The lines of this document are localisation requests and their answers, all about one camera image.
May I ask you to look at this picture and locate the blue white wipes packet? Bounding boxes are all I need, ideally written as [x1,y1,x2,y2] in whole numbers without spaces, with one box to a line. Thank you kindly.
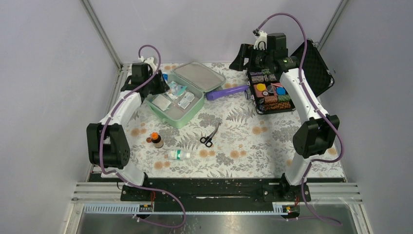
[166,81,187,100]

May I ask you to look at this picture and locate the floral table mat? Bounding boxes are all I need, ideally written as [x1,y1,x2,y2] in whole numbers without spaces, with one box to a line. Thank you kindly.
[101,62,345,179]

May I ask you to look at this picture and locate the mint green medicine case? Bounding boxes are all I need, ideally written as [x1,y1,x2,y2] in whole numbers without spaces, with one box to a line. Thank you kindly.
[146,62,226,129]

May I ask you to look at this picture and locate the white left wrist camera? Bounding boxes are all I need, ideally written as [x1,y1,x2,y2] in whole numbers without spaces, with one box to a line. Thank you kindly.
[139,56,157,73]

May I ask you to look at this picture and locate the white bottle green label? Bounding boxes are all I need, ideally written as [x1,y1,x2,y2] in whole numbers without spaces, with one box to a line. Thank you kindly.
[168,150,191,160]

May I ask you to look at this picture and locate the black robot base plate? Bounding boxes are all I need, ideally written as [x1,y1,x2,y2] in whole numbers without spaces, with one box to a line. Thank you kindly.
[120,178,311,212]

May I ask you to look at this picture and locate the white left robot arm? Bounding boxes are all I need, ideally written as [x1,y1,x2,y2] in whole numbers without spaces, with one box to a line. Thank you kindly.
[86,57,169,200]

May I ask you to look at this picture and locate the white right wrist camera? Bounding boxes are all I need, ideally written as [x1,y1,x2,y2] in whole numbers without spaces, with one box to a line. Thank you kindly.
[253,29,267,50]

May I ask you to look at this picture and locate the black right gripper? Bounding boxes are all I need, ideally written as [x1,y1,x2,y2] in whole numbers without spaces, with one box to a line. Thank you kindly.
[228,44,273,73]

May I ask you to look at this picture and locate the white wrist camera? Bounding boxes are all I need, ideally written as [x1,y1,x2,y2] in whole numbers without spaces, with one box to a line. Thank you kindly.
[253,29,267,50]
[139,56,157,73]

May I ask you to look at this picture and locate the black poker chip case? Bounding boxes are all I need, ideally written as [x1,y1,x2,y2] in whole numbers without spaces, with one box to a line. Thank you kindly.
[246,39,335,119]

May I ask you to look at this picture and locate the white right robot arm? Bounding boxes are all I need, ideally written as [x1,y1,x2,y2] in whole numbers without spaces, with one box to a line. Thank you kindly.
[229,29,339,201]

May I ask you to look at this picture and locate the brown bottle orange cap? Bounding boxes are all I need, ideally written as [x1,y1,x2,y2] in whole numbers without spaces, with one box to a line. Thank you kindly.
[151,132,164,149]

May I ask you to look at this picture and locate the black scissors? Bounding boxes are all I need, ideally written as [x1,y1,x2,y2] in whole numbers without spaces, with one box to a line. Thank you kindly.
[200,122,222,148]

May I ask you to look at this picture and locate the purple cylindrical tube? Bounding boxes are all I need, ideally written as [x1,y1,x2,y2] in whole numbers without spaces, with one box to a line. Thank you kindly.
[206,85,249,100]

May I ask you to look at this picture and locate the white gauze packet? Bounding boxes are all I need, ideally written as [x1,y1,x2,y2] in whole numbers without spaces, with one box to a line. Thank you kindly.
[151,95,172,111]

